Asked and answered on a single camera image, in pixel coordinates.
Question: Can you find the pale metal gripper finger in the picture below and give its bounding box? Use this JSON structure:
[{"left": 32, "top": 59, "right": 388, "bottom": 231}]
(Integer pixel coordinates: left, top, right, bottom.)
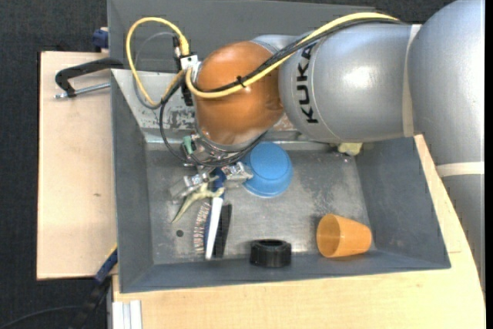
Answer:
[
  {"left": 168, "top": 173, "right": 211, "bottom": 201},
  {"left": 230, "top": 161, "right": 255, "bottom": 183}
]

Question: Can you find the pale green toy lizard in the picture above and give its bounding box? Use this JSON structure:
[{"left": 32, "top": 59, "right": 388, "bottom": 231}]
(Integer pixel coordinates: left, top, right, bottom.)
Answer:
[{"left": 170, "top": 183, "right": 226, "bottom": 225}]

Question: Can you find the blue plastic cup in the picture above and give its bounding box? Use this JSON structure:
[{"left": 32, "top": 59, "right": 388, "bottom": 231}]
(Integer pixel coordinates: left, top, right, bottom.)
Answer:
[{"left": 241, "top": 141, "right": 294, "bottom": 199}]

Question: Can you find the white and blue brush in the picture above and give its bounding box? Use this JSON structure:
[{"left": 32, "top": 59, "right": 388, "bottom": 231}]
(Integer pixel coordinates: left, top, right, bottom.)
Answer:
[{"left": 191, "top": 167, "right": 233, "bottom": 261}]

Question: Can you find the grey metal bin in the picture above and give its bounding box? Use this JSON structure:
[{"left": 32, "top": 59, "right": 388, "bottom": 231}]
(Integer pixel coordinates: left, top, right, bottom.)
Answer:
[{"left": 106, "top": 0, "right": 452, "bottom": 294}]

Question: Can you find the pale yellow lump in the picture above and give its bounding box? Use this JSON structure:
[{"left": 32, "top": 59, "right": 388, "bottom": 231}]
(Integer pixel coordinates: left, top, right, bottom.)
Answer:
[{"left": 337, "top": 142, "right": 364, "bottom": 157}]

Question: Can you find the pale wood flat board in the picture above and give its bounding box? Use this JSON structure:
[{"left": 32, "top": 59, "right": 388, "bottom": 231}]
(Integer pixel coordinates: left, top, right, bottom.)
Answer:
[{"left": 36, "top": 51, "right": 119, "bottom": 280}]

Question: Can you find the orange plastic cup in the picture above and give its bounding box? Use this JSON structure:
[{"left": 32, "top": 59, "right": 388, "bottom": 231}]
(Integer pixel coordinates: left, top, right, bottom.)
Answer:
[{"left": 315, "top": 213, "right": 374, "bottom": 259}]

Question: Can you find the black plastic ring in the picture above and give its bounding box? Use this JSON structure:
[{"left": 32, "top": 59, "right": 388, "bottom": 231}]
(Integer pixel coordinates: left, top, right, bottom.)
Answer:
[{"left": 249, "top": 238, "right": 293, "bottom": 269}]

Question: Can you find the black cylinder on white bracket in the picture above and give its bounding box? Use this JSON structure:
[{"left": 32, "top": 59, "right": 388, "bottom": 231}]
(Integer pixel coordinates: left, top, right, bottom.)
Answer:
[{"left": 177, "top": 52, "right": 200, "bottom": 108}]

